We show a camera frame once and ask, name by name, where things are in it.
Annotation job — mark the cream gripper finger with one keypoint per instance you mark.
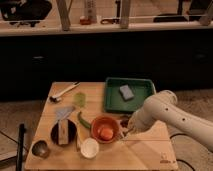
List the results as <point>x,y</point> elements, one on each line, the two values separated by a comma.
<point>130,130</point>

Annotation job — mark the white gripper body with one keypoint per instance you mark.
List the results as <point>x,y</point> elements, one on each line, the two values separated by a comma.
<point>136,121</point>

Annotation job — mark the silver metal fork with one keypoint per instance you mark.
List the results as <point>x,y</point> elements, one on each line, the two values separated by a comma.
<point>121,135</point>

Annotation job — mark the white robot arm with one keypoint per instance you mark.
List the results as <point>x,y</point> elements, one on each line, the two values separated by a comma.
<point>162,106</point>

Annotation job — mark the white plastic cup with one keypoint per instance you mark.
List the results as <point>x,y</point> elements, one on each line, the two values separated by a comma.
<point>89,148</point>

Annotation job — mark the small metal cup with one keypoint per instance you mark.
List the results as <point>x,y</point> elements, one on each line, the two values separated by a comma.
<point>41,149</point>

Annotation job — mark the dark grape bunch toy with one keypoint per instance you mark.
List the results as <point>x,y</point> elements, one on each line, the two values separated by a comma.
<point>124,121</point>

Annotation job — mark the orange fruit toy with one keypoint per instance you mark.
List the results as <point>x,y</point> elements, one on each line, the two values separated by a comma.
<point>106,133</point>

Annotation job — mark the orange plastic bowl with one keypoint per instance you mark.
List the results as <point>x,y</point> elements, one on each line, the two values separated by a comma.
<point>104,121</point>

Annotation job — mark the grey sponge block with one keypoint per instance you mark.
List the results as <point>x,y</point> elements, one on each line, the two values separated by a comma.
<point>126,92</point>

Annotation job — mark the green plastic tray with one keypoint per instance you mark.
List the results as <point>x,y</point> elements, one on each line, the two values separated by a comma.
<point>114,101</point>

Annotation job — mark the green chili pepper toy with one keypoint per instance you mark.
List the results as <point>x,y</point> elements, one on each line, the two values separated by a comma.
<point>83,121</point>

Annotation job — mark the black round bowl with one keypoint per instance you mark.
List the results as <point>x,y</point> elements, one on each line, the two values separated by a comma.
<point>71,133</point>

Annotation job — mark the light green leaf toy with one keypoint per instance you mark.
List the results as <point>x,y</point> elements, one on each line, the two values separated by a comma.
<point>80,99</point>

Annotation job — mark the grey spatula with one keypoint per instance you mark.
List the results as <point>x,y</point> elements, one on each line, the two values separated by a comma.
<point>64,112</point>

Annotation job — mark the black pole stand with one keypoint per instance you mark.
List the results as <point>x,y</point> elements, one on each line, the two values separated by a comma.
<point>20,147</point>

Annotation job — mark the red object on floor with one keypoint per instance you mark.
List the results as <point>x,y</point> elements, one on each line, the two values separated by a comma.
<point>84,21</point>

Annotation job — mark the wooden table leg right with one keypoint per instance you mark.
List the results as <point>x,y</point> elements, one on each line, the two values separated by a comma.
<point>125,12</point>

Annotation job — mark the wooden table leg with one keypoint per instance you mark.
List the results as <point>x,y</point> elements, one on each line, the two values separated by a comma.
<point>125,12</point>
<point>63,12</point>

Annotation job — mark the wooden table leg left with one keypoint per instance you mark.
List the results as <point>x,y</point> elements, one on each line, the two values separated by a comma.
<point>63,12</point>

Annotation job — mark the black office chair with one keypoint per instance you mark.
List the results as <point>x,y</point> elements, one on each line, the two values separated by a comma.
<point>30,12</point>

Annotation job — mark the white handled brush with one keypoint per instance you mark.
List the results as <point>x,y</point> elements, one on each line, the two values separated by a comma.
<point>57,97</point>

